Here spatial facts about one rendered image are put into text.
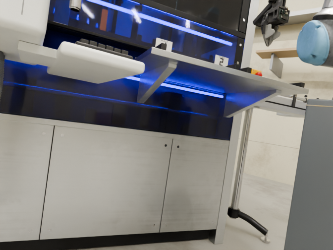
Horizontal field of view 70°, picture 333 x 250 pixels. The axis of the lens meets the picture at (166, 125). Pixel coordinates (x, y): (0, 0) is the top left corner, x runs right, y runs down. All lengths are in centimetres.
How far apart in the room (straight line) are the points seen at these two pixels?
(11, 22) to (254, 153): 374
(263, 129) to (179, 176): 283
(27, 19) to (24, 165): 69
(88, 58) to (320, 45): 61
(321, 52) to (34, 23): 71
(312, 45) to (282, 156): 317
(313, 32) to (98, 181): 98
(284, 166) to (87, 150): 320
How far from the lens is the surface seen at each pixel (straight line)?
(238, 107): 126
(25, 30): 58
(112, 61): 59
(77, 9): 61
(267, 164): 395
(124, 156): 114
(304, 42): 84
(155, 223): 130
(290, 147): 387
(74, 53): 57
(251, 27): 153
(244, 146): 166
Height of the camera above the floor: 67
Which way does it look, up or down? 1 degrees down
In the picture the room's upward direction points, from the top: 8 degrees clockwise
